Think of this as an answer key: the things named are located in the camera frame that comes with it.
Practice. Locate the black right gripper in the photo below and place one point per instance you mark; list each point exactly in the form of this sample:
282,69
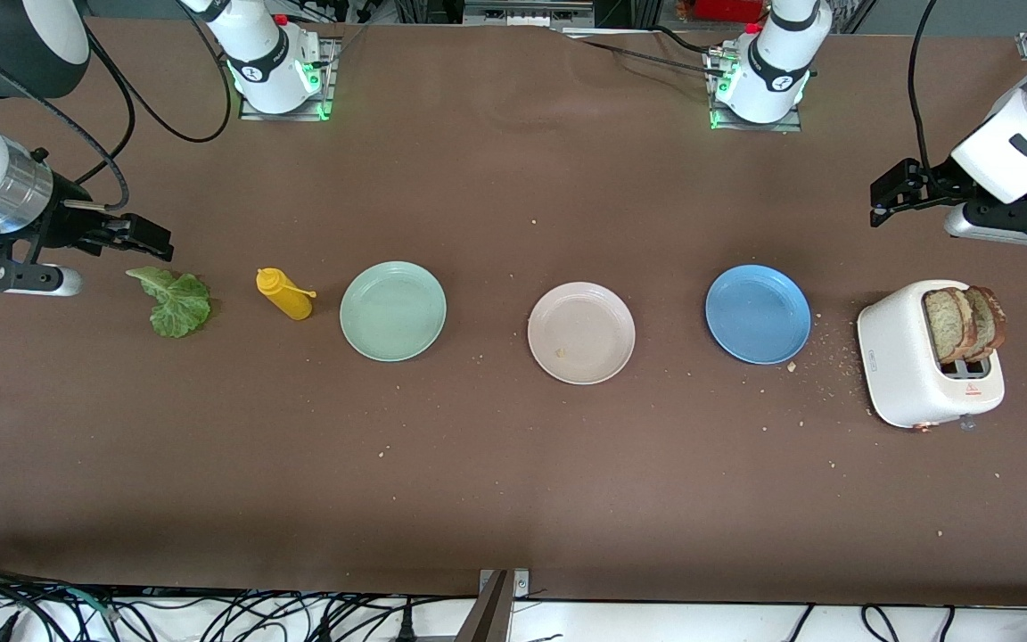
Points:
69,220

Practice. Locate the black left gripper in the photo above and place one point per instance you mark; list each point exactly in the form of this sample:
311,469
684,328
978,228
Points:
939,188

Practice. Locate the green lettuce leaf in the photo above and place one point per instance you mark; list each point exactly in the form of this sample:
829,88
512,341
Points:
179,308

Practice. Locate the brown bread slice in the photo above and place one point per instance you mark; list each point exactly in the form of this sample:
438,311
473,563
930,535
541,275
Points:
990,316
943,323

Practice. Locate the yellow squeeze bottle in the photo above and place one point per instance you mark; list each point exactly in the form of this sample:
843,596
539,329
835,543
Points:
286,299

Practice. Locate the blue plate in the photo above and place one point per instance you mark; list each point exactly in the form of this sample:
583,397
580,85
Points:
758,314

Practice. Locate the mint green plate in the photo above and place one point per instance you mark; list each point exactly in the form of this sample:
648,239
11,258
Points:
393,312

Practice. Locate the beige plate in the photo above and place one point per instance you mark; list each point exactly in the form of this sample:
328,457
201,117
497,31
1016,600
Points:
581,333

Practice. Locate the white toaster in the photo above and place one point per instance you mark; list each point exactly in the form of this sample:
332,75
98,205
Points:
901,357

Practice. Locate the red background box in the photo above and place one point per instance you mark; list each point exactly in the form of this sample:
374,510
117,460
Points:
727,9

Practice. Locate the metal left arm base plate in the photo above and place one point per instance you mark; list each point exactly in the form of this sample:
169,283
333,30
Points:
718,120

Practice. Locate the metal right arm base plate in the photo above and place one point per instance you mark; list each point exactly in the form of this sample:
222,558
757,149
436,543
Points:
328,85

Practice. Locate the grey metal background frame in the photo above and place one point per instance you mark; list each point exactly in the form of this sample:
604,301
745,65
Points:
527,11

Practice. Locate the metal table edge bracket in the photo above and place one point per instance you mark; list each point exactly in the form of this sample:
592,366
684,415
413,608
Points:
491,615

